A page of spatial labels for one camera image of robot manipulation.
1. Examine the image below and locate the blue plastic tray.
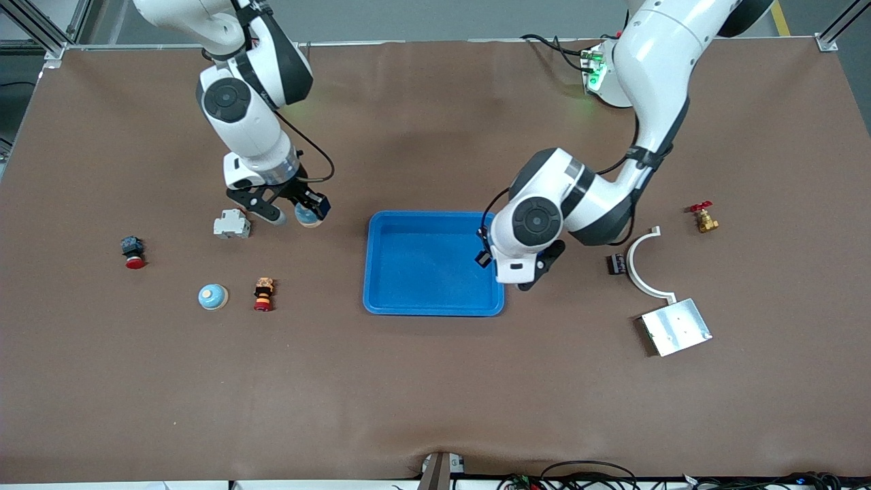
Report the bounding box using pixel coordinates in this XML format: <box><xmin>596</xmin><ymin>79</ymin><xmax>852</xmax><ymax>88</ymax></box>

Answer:
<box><xmin>362</xmin><ymin>210</ymin><xmax>506</xmax><ymax>318</ymax></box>

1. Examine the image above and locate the white circuit breaker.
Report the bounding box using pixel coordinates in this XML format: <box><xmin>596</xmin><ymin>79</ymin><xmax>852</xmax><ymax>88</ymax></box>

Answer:
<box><xmin>213</xmin><ymin>209</ymin><xmax>252</xmax><ymax>240</ymax></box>

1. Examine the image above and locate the brown table cover sheet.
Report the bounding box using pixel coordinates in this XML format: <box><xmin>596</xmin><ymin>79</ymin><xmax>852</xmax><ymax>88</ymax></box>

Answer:
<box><xmin>0</xmin><ymin>37</ymin><xmax>871</xmax><ymax>485</ymax></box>

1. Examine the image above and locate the black red emergency button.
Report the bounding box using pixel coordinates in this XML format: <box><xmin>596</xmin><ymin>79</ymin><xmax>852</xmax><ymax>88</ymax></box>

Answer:
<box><xmin>120</xmin><ymin>235</ymin><xmax>146</xmax><ymax>270</ymax></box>

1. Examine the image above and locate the aluminium plate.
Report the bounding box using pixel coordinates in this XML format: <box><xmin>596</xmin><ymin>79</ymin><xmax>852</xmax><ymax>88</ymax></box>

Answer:
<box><xmin>640</xmin><ymin>297</ymin><xmax>714</xmax><ymax>358</ymax></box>

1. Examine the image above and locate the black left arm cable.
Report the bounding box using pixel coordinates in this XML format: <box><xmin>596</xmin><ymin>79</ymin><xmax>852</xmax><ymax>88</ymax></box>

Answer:
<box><xmin>480</xmin><ymin>151</ymin><xmax>647</xmax><ymax>239</ymax></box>

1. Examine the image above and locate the white curved bracket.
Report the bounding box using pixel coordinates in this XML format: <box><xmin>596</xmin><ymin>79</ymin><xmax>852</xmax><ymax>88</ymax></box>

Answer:
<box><xmin>625</xmin><ymin>225</ymin><xmax>677</xmax><ymax>304</ymax></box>

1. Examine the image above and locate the brass valve red handle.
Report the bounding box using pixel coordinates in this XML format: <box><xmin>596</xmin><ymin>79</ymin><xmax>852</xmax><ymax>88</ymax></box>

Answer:
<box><xmin>687</xmin><ymin>201</ymin><xmax>721</xmax><ymax>234</ymax></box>

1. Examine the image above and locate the black left base cable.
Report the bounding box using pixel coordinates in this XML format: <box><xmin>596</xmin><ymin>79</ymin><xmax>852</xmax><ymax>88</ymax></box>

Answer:
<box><xmin>521</xmin><ymin>33</ymin><xmax>603</xmax><ymax>76</ymax></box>

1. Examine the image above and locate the black cable bundle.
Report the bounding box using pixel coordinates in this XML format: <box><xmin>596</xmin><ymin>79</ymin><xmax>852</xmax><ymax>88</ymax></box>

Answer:
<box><xmin>495</xmin><ymin>461</ymin><xmax>640</xmax><ymax>490</ymax></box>
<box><xmin>680</xmin><ymin>471</ymin><xmax>848</xmax><ymax>490</ymax></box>

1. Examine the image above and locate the aluminium frame post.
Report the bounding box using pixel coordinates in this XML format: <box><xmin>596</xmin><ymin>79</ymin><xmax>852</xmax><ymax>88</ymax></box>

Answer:
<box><xmin>817</xmin><ymin>0</ymin><xmax>871</xmax><ymax>52</ymax></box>
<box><xmin>0</xmin><ymin>0</ymin><xmax>89</xmax><ymax>61</ymax></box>

